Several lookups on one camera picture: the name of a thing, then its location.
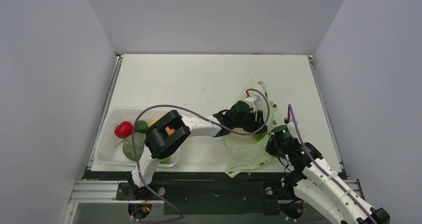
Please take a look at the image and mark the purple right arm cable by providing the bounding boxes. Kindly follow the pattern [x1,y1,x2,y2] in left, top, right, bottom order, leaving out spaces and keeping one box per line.
[285,104,378,224]

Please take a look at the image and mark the red fake tomato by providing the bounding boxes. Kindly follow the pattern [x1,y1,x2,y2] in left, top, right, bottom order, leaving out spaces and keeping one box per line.
[114,120,133,139]

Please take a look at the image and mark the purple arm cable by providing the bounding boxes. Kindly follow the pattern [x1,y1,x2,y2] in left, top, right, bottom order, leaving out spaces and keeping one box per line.
[285,104,378,224]
[130,88,271,224]

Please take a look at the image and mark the white perforated plastic basket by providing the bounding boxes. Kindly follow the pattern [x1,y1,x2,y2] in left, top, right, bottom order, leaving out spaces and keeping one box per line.
[94,107,180,169]

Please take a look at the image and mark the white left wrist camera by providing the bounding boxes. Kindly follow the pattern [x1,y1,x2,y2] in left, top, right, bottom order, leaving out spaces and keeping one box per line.
[242,95,262,109]

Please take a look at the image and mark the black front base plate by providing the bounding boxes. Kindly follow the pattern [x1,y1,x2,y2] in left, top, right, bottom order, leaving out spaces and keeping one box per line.
[82,169,327,216]

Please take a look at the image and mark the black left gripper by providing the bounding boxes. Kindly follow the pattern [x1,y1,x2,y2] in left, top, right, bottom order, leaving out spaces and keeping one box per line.
[232,109,267,135]

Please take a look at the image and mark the dark green fake lime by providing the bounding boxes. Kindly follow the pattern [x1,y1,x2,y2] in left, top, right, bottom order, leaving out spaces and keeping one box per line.
[134,120,149,133]

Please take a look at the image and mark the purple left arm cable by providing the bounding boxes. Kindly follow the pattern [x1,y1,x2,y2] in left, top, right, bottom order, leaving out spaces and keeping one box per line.
[130,88,271,224]

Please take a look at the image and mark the orange fake peach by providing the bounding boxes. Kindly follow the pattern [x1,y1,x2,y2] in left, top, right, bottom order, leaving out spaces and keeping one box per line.
[165,127,175,136]

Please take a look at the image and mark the pale green plastic bag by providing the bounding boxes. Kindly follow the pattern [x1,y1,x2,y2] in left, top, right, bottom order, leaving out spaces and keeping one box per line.
[224,78,283,178]

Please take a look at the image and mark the small green fake fruit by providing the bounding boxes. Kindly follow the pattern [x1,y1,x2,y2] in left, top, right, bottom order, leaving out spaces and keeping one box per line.
[160,157,170,164]

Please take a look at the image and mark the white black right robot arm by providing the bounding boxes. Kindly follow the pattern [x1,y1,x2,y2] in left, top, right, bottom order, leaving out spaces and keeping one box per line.
[266,125,390,224]

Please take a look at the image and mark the green fake melon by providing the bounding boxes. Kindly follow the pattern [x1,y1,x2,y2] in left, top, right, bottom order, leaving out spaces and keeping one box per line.
[113,131,146,161]

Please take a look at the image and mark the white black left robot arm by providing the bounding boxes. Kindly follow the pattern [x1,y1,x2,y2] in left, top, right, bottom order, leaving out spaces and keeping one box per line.
[127,97,271,199]

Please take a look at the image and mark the green fake grape bunch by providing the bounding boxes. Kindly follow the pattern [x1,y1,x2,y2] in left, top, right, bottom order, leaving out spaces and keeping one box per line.
[252,132,268,142]

